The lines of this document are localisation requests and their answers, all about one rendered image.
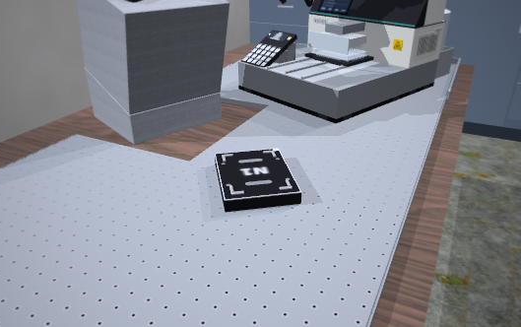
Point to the black flat block with white markings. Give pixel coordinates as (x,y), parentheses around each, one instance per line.
(256,179)

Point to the white multiwell plate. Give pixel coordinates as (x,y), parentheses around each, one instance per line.
(353,54)

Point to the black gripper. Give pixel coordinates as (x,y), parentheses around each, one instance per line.
(308,2)

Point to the translucent bottle with dark grey cap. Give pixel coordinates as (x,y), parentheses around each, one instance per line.
(445,18)

